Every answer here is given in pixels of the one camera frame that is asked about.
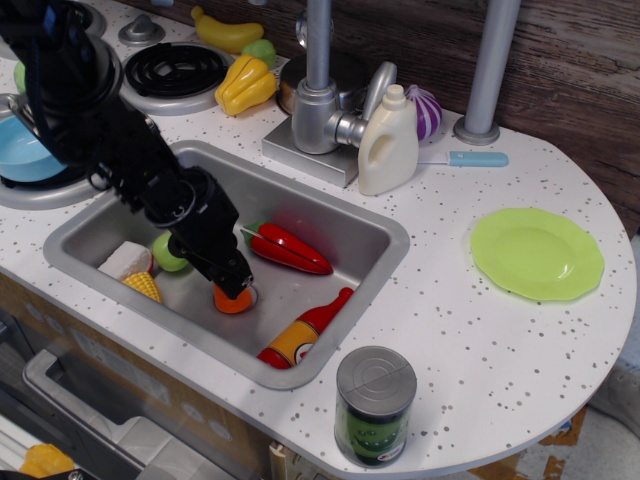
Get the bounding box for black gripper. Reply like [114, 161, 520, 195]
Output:
[142, 167, 254, 300]

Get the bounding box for orange toy carrot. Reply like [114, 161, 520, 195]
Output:
[213, 285, 253, 314]

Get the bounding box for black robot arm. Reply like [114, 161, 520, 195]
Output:
[1, 1, 253, 299]

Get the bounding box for light green plastic plate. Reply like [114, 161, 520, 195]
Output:
[470, 208, 605, 301]

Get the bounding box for red toy chili pepper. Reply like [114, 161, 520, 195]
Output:
[241, 222, 333, 275]

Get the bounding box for green toy apple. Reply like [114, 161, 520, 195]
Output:
[151, 232, 188, 272]

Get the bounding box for red toy ketchup bottle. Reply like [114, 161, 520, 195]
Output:
[257, 287, 354, 370]

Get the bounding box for grey metal sink basin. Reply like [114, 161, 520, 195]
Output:
[44, 141, 410, 390]

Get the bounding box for yellow toy corn cob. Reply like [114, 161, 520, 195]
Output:
[123, 272, 163, 303]

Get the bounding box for white toy mushroom piece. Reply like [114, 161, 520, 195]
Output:
[98, 241, 154, 281]

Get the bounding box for silver toy faucet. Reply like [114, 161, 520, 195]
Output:
[262, 1, 397, 187]

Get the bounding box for grey green toy can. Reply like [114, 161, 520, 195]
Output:
[334, 346, 417, 468]

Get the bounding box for yellow toy bell pepper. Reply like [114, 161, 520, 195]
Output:
[215, 54, 278, 116]

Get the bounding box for cream toy detergent bottle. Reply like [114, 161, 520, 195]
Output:
[358, 84, 419, 196]

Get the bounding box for black coil burner middle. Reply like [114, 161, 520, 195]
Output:
[120, 42, 233, 116]

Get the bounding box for black coil burner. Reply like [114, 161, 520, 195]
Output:
[1, 168, 107, 210]
[71, 1, 106, 38]
[120, 42, 233, 116]

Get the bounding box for silver toy pot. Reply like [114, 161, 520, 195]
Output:
[276, 50, 368, 114]

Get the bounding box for black coil burner front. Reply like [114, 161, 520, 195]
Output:
[1, 168, 107, 210]

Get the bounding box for small green toy vegetable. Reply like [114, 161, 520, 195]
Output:
[241, 38, 277, 70]

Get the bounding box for blue toy bowl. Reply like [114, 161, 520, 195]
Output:
[0, 116, 66, 182]

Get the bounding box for yellow toy banana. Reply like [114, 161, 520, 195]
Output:
[190, 5, 264, 54]

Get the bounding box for purple toy onion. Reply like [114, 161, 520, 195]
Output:
[405, 85, 443, 141]

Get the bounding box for silver stove knob top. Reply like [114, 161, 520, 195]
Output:
[118, 14, 165, 47]

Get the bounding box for silver stove knob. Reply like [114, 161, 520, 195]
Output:
[0, 93, 25, 120]
[118, 14, 165, 47]

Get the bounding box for silver stove knob left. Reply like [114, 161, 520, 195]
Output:
[0, 93, 25, 120]

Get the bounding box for black coil burner rear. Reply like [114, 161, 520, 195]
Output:
[71, 1, 106, 38]

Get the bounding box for green toy cabbage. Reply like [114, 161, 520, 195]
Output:
[13, 61, 26, 94]

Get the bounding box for grey oven door handle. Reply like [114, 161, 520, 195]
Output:
[22, 350, 231, 479]

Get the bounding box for blue handled toy knife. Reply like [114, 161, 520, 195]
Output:
[418, 151, 509, 167]

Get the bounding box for yellow object with black cable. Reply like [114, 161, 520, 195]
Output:
[1, 444, 84, 480]

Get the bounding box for grey support post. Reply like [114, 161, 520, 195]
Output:
[453, 0, 521, 146]

